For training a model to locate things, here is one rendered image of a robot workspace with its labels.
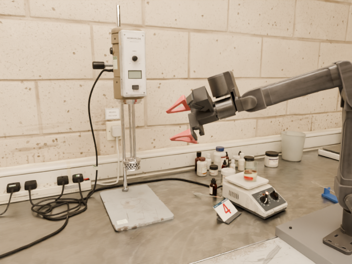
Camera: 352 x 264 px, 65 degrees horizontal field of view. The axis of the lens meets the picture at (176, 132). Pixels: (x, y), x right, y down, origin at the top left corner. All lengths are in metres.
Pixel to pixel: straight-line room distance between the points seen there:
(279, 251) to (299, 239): 0.07
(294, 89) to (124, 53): 0.49
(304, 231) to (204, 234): 0.29
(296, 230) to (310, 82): 0.42
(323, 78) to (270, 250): 0.47
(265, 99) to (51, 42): 0.85
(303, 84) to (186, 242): 0.53
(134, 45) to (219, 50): 0.67
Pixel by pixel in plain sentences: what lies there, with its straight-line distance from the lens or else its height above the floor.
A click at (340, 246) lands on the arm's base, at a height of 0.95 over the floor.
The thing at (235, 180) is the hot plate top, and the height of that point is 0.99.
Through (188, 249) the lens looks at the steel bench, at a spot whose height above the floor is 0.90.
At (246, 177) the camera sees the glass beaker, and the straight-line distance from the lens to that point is 1.04.
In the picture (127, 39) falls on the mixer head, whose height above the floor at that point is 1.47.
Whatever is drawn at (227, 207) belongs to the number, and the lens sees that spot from 0.99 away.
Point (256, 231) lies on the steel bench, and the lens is 0.93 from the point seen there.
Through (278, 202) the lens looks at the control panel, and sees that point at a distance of 1.04.
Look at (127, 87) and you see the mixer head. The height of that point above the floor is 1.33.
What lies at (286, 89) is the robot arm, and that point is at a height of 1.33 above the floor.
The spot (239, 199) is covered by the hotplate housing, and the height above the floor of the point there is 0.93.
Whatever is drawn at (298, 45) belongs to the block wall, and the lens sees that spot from 1.82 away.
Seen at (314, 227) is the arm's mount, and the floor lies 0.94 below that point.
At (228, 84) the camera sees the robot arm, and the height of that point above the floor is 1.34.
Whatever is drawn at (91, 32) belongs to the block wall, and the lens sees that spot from 1.25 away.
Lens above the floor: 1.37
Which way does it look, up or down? 12 degrees down
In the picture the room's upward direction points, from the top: straight up
